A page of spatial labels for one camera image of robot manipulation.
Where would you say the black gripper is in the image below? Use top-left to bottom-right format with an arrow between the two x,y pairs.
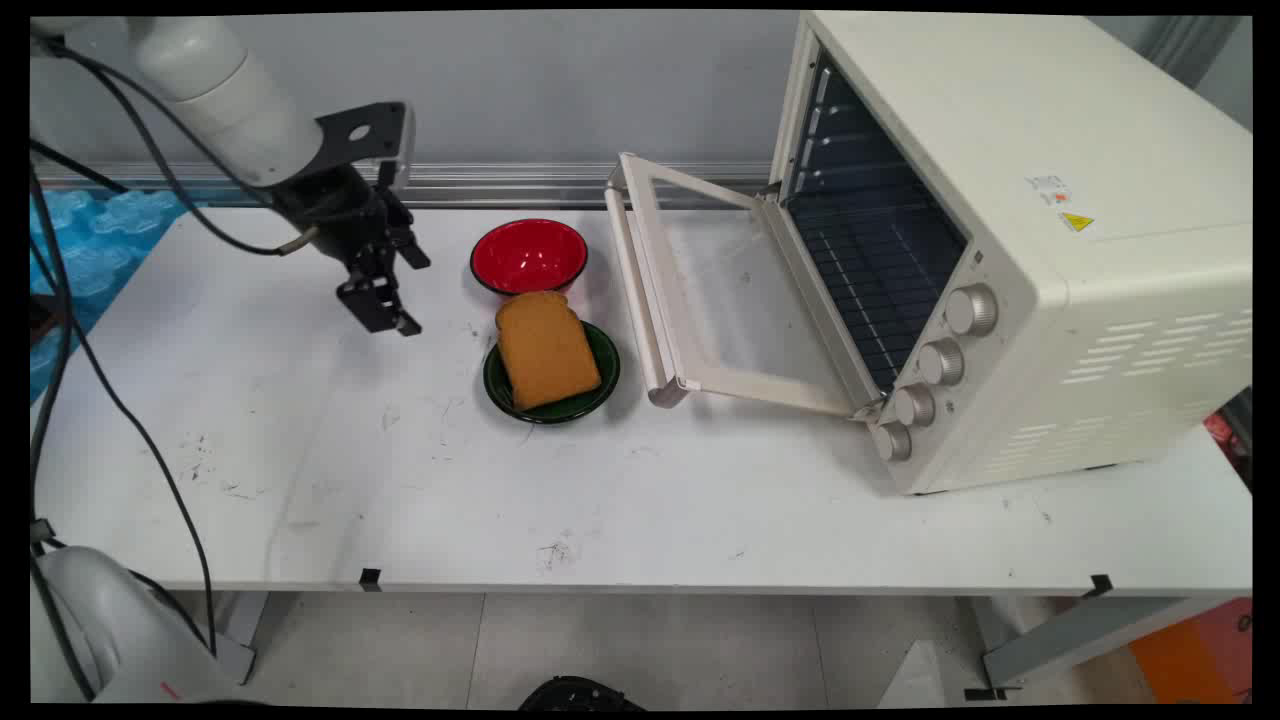
272,163 -> 432,338

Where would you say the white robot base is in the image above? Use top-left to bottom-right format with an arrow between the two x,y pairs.
30,545 -> 246,704

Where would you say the red bowl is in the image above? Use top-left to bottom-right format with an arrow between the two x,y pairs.
470,218 -> 590,298

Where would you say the brown toast slice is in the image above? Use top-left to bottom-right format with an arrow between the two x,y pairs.
495,290 -> 603,412

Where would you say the dark green plate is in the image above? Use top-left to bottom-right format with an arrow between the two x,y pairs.
482,320 -> 622,426

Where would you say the blue bubble wrap sheet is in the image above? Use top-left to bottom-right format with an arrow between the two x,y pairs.
30,188 -> 191,406

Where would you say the glass oven door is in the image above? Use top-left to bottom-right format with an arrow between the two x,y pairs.
604,152 -> 887,419

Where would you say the grey table leg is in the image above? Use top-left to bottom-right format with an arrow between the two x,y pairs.
205,591 -> 273,687
962,596 -> 1236,701

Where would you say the black round object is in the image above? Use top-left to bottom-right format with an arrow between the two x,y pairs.
518,676 -> 646,712

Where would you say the silver oven knob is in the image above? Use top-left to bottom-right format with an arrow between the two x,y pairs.
871,420 -> 914,464
892,383 -> 937,429
944,284 -> 1000,338
917,338 -> 967,389

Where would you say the cream toaster oven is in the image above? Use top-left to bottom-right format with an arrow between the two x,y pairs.
768,11 -> 1254,497

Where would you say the orange box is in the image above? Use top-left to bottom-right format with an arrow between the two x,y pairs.
1128,597 -> 1254,704

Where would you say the aluminium rail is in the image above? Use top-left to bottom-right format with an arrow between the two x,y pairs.
30,160 -> 791,211

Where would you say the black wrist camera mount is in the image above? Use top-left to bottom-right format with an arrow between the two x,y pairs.
315,101 -> 417,191

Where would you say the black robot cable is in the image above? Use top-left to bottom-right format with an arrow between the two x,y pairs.
30,40 -> 321,661

